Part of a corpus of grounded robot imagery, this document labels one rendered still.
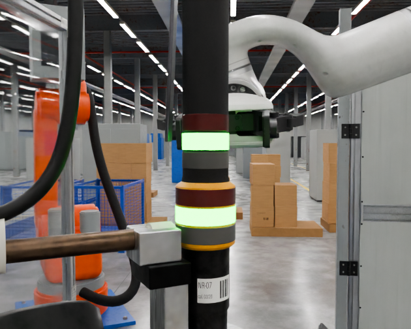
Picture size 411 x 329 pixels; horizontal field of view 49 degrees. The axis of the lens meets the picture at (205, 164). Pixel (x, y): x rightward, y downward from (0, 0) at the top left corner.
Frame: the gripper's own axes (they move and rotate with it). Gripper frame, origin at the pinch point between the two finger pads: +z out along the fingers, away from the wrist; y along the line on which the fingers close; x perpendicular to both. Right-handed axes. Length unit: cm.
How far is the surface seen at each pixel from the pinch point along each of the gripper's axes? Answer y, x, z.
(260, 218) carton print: 10, -267, -695
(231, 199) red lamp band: -1.8, -2.5, 14.0
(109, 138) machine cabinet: 369, -168, -972
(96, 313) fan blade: 12.8, -17.0, 5.6
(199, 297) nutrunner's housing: 0.5, -9.0, 16.1
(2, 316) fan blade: 19.0, -14.1, 11.1
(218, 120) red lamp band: -1.0, 2.9, 13.3
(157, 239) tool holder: 2.9, -4.3, 17.1
